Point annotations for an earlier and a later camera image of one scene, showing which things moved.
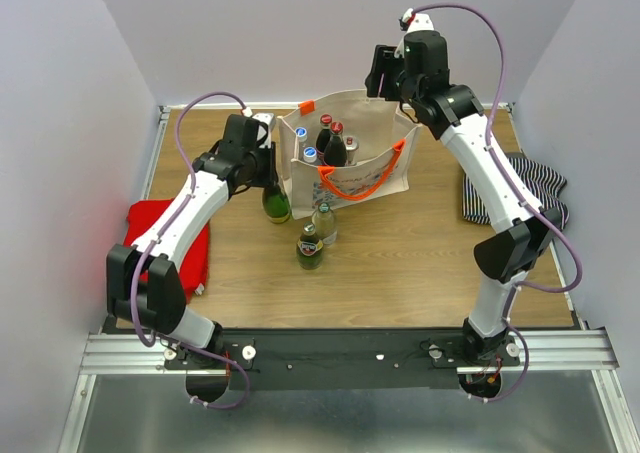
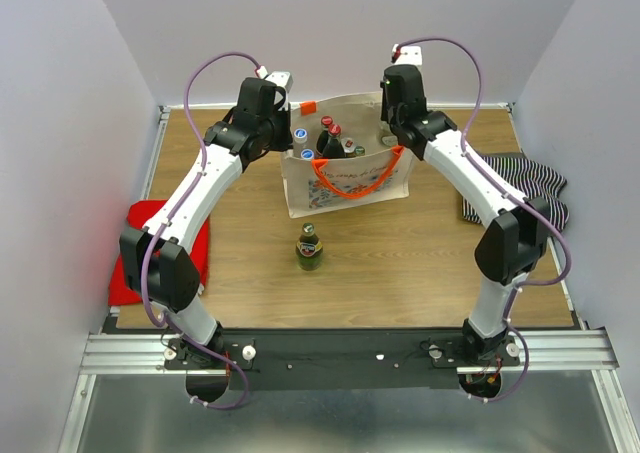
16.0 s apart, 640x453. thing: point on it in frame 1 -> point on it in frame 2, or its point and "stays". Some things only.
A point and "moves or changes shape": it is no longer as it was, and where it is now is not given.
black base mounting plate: [281, 359] stays
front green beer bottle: [309, 248] stays
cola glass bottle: [323, 134] stays
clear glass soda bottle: [324, 224] -> [390, 140]
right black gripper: [384, 62] -> [384, 112]
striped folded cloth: [544, 185] stays
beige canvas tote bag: [388, 143] moves or changes shape
